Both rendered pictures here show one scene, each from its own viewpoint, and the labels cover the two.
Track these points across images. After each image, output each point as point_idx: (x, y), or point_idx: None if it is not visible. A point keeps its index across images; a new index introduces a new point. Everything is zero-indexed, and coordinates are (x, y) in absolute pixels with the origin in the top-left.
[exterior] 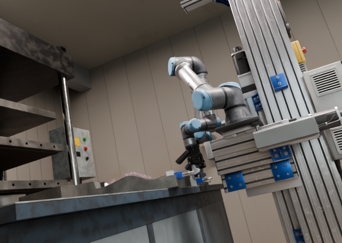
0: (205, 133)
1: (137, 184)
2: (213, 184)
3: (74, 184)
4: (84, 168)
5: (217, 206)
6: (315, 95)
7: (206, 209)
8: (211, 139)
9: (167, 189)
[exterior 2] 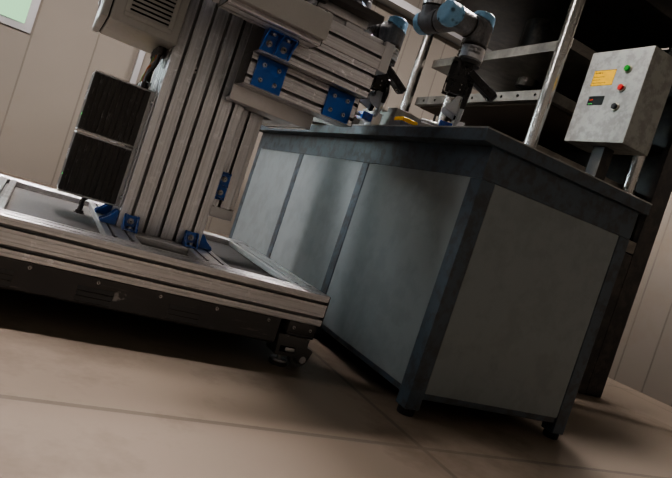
0: (416, 19)
1: None
2: (409, 126)
3: None
4: (601, 125)
5: (432, 180)
6: None
7: (388, 171)
8: (439, 20)
9: (311, 124)
